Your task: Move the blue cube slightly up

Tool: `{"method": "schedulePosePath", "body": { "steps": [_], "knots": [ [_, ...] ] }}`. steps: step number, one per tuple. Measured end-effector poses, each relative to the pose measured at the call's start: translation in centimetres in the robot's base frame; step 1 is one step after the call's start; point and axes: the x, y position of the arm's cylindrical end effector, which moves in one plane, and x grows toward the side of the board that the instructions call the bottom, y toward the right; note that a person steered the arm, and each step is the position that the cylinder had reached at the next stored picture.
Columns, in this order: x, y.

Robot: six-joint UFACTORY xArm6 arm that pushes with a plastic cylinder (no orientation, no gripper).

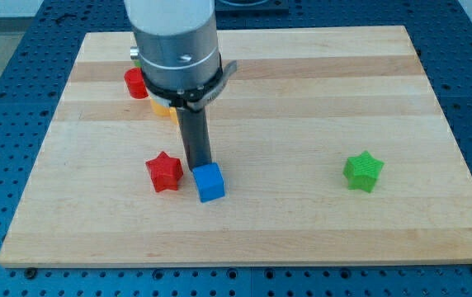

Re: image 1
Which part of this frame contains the blue cube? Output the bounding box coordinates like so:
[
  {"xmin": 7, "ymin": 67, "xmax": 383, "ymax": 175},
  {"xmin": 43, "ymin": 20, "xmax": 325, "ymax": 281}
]
[{"xmin": 192, "ymin": 163, "xmax": 225, "ymax": 203}]

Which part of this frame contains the yellow block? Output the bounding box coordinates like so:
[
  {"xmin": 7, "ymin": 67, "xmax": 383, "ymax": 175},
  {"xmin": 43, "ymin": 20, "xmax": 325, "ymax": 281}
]
[{"xmin": 150, "ymin": 98, "xmax": 179, "ymax": 125}]

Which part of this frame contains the red star block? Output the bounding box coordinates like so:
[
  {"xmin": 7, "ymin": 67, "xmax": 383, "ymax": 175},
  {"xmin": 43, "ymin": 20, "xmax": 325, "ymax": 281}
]
[{"xmin": 145, "ymin": 151, "xmax": 183, "ymax": 192}]

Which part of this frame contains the black clamp with metal tab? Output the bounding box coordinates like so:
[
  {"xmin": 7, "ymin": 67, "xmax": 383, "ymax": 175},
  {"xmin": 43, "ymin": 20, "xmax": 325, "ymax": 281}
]
[{"xmin": 142, "ymin": 60, "xmax": 238, "ymax": 112}]

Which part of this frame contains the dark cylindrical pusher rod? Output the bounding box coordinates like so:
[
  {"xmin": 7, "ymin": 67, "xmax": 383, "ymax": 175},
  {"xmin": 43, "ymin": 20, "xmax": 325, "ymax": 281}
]
[{"xmin": 177, "ymin": 108, "xmax": 212, "ymax": 171}]

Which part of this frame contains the wooden board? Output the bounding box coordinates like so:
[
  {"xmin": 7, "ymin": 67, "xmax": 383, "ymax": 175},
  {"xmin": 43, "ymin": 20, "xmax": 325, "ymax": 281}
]
[{"xmin": 0, "ymin": 26, "xmax": 472, "ymax": 268}]

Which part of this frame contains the green star block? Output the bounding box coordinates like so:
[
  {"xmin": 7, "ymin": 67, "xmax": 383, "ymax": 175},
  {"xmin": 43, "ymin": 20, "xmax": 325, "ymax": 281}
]
[{"xmin": 342, "ymin": 150, "xmax": 385, "ymax": 193}]

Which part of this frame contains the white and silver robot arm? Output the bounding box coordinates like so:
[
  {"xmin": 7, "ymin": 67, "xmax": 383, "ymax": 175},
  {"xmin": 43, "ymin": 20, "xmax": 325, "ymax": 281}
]
[{"xmin": 125, "ymin": 0, "xmax": 227, "ymax": 169}]

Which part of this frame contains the red cylinder block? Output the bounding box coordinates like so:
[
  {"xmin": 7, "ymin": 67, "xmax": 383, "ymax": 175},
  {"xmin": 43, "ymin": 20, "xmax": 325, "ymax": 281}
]
[{"xmin": 124, "ymin": 68, "xmax": 149, "ymax": 99}]

